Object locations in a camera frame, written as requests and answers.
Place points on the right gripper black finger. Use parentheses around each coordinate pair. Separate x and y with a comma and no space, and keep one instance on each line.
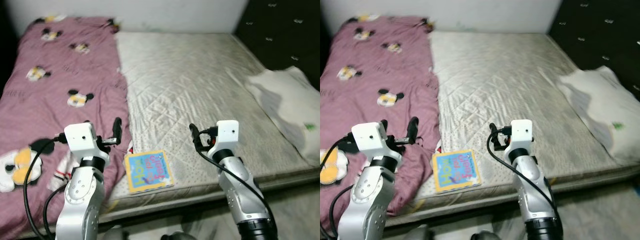
(195,136)
(494,136)

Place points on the purple Mickey print duvet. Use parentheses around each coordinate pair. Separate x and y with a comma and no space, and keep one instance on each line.
(415,75)
(100,75)

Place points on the blue yellow children's book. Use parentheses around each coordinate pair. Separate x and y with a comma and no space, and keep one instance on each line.
(456,171)
(147,172)

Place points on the cream pillow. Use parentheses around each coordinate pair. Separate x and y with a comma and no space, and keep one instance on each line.
(610,115)
(295,115)

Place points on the quilted cream mattress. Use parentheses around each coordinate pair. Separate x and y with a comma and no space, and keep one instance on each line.
(200,85)
(500,85)

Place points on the white sock red stripes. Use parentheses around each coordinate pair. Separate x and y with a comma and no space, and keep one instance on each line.
(62,172)

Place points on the silver left robot leg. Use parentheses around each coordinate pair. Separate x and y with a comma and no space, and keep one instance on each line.
(112,234)
(422,234)

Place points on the silver robot leg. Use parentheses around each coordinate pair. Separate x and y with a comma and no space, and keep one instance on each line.
(422,234)
(112,234)
(485,236)
(177,236)

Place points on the silver right robot leg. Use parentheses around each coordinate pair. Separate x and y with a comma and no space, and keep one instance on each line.
(177,236)
(485,236)

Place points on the black tufted headboard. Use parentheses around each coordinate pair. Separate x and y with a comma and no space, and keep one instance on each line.
(285,30)
(600,30)

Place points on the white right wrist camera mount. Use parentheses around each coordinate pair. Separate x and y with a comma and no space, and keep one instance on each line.
(226,134)
(520,133)

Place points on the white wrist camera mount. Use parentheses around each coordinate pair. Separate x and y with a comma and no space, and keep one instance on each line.
(82,139)
(226,134)
(520,133)
(370,139)

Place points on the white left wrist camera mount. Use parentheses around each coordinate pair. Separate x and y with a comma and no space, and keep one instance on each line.
(82,139)
(370,139)

